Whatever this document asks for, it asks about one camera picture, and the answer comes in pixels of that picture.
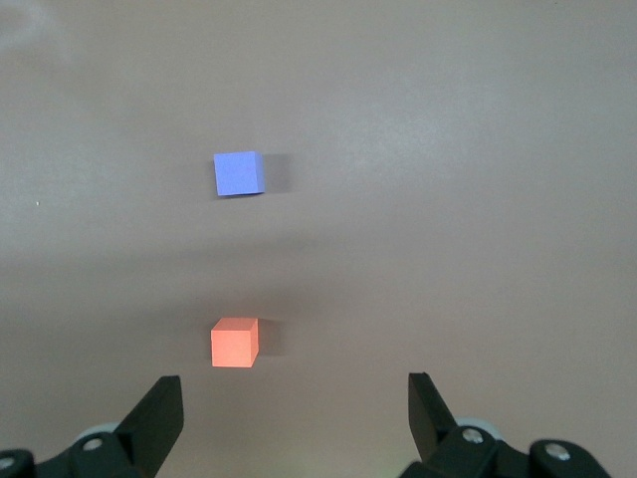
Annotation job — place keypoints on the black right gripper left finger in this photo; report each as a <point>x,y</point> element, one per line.
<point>149,428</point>

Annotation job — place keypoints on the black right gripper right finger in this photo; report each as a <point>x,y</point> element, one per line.
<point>438,438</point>

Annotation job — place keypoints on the orange foam cube block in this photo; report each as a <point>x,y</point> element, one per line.
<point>233,344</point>

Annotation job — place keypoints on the purple foam cube block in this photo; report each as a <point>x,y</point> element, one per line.
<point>238,174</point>

